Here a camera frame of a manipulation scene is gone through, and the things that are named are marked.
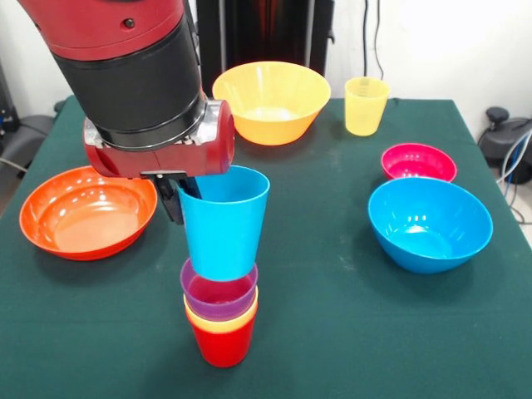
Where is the large shallow orange bowl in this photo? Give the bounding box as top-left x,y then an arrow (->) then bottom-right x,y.
19,165 -> 159,262

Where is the black stand base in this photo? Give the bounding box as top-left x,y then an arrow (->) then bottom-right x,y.
477,106 -> 532,186

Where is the translucent yellow cup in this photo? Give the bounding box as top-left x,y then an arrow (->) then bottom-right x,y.
344,76 -> 391,136

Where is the black equipment rack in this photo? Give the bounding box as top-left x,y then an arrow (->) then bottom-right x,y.
0,57 -> 20,145

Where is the purple cup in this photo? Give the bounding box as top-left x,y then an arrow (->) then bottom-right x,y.
179,258 -> 259,322

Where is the dark green table cloth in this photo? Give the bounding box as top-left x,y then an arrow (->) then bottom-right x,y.
0,94 -> 532,399

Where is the red cup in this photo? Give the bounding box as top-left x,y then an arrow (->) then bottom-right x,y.
190,318 -> 256,369

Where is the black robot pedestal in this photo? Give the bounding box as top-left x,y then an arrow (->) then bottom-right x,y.
191,0 -> 336,97

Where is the black hanging cable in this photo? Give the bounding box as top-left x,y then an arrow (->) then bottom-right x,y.
360,0 -> 386,80

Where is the pink bowl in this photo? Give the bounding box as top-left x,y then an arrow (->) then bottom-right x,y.
381,143 -> 458,183

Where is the orange-yellow cup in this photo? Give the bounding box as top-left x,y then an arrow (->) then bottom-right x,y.
185,307 -> 259,335

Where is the blue cable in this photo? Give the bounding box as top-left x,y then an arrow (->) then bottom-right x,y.
496,128 -> 532,225

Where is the large blue bowl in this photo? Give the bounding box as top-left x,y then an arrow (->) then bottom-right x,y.
367,177 -> 495,275

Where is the large yellow bowl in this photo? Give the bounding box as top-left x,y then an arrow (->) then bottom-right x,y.
211,61 -> 333,146

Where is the blue cup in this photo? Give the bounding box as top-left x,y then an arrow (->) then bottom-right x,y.
177,165 -> 272,283

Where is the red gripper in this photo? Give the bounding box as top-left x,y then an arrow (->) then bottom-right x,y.
82,99 -> 236,226

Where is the grey stand base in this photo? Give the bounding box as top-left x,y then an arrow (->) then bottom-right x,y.
0,114 -> 55,171

